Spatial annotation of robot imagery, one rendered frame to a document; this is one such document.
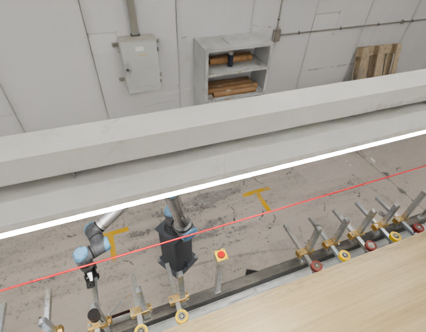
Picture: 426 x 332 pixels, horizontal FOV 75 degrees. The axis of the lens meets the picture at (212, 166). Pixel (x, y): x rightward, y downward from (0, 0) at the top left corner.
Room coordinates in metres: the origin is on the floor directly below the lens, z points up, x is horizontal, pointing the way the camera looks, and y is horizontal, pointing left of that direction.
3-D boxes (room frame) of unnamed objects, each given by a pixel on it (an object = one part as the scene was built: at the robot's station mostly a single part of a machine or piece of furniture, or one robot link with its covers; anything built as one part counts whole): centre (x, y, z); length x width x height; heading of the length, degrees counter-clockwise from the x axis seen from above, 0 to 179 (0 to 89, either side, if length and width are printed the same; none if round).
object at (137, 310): (0.66, 0.41, 0.82); 0.13 x 0.06 x 0.05; 112
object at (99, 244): (0.93, 0.70, 1.14); 0.12 x 0.12 x 0.09; 40
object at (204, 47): (3.56, -0.18, 0.78); 0.90 x 0.45 x 1.55; 114
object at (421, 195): (1.52, -1.69, 0.94); 0.03 x 0.03 x 0.48; 22
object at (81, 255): (0.85, 0.78, 1.13); 0.10 x 0.09 x 0.12; 130
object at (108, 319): (0.56, 0.64, 0.85); 0.13 x 0.06 x 0.05; 112
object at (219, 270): (0.86, -0.08, 0.93); 0.05 x 0.04 x 0.45; 112
